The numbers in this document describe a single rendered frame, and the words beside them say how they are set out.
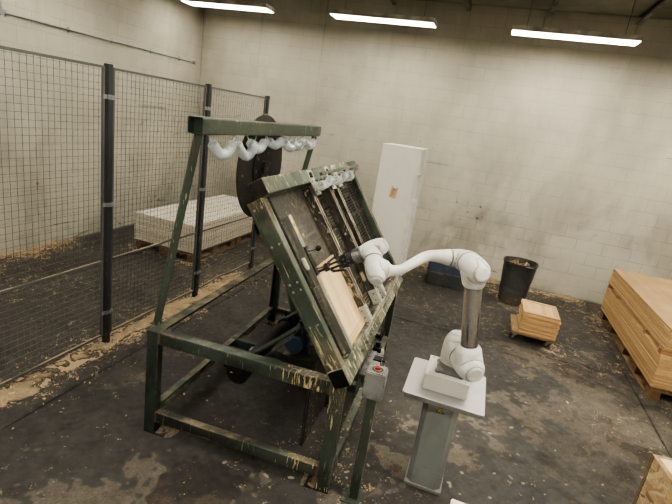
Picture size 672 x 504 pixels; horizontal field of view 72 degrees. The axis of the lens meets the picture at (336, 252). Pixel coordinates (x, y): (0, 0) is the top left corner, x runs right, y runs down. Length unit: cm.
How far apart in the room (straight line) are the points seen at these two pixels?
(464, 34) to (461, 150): 181
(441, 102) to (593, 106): 228
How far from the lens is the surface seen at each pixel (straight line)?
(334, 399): 295
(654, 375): 590
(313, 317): 276
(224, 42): 980
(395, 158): 701
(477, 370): 288
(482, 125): 828
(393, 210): 708
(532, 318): 617
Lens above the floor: 231
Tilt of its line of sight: 16 degrees down
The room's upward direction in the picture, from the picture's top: 9 degrees clockwise
